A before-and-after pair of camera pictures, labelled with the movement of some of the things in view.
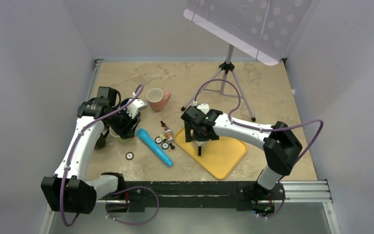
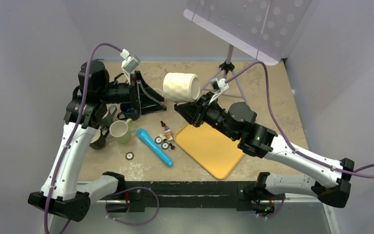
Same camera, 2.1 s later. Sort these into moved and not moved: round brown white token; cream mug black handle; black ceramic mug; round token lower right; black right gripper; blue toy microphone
Moved: black right gripper; cream mug black handle
Not moved: blue toy microphone; round brown white token; black ceramic mug; round token lower right
